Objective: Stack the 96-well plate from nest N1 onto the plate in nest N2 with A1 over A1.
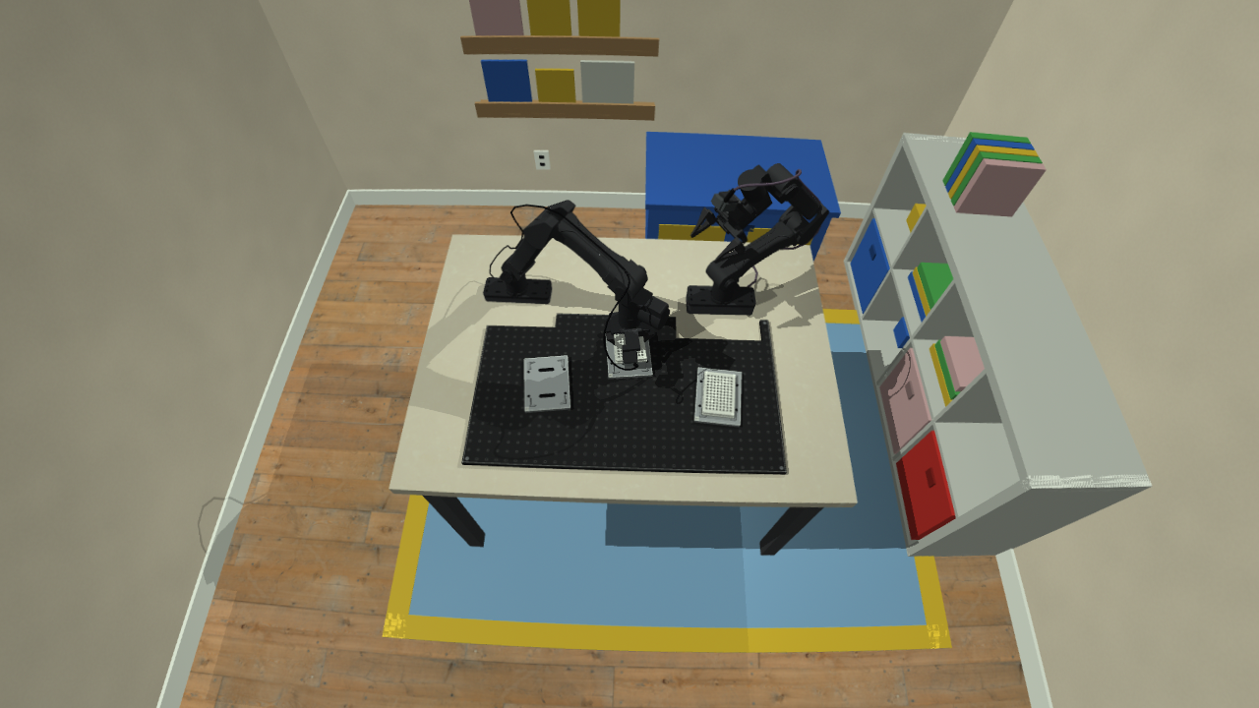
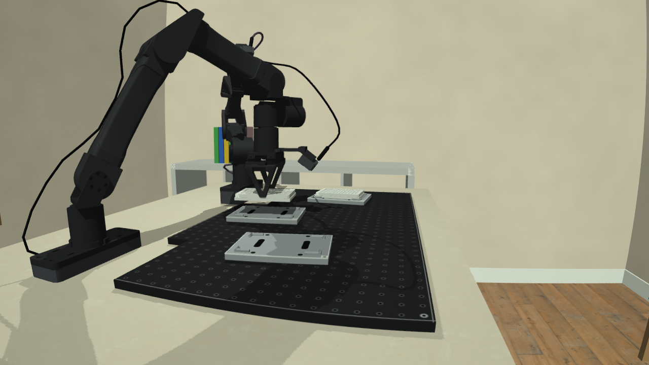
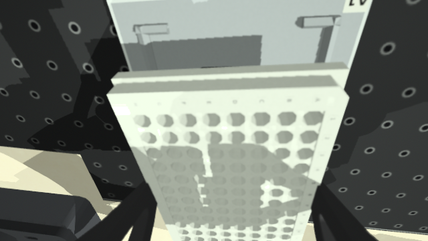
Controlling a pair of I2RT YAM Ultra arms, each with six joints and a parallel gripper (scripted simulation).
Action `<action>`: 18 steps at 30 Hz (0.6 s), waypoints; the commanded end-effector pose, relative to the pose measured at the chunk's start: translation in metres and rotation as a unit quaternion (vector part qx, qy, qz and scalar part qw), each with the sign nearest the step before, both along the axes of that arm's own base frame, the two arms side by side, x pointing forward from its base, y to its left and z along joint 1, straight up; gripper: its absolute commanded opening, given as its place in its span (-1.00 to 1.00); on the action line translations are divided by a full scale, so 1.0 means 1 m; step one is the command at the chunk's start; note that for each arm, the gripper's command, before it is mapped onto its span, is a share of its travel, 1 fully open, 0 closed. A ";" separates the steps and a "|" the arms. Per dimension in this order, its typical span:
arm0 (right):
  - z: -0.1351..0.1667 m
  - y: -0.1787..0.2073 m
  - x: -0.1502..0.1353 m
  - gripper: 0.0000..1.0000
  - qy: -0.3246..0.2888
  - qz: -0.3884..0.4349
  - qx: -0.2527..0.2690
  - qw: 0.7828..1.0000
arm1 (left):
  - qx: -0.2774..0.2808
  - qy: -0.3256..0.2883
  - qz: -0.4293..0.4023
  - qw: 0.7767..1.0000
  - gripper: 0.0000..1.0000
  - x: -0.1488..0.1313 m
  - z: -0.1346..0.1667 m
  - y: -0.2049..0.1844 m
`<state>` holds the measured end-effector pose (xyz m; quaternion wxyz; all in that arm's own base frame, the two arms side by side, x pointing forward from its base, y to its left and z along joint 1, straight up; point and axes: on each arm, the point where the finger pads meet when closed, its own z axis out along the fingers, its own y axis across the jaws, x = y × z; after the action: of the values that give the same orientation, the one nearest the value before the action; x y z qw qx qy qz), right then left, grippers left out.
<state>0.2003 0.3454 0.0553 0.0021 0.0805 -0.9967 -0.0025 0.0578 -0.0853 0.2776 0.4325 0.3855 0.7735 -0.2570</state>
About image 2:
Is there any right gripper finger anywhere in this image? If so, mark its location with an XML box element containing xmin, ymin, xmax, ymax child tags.
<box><xmin>261</xmin><ymin>160</ymin><xmax>285</xmax><ymax>189</ymax></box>
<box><xmin>245</xmin><ymin>165</ymin><xmax>277</xmax><ymax>197</ymax></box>

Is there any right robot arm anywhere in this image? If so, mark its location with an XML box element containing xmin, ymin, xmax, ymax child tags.
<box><xmin>30</xmin><ymin>9</ymin><xmax>306</xmax><ymax>270</ymax></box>

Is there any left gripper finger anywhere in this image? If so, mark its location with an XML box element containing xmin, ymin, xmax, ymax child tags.
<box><xmin>221</xmin><ymin>76</ymin><xmax>232</xmax><ymax>98</ymax></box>

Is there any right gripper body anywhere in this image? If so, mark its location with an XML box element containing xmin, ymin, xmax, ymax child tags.
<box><xmin>245</xmin><ymin>127</ymin><xmax>316</xmax><ymax>165</ymax></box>

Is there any white rectangular plate holder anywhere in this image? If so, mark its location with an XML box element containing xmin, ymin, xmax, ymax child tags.
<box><xmin>225</xmin><ymin>232</ymin><xmax>333</xmax><ymax>265</ymax></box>

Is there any white well plate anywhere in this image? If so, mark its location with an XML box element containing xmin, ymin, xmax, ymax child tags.
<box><xmin>315</xmin><ymin>188</ymin><xmax>365</xmax><ymax>199</ymax></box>
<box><xmin>234</xmin><ymin>188</ymin><xmax>296</xmax><ymax>202</ymax></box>

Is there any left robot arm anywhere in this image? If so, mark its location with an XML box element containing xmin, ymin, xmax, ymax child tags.
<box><xmin>220</xmin><ymin>44</ymin><xmax>254</xmax><ymax>192</ymax></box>

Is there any black perforated breadboard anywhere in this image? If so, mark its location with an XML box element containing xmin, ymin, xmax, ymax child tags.
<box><xmin>114</xmin><ymin>189</ymin><xmax>436</xmax><ymax>333</ymax></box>

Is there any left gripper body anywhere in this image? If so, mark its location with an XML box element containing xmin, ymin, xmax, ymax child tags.
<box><xmin>228</xmin><ymin>75</ymin><xmax>249</xmax><ymax>98</ymax></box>

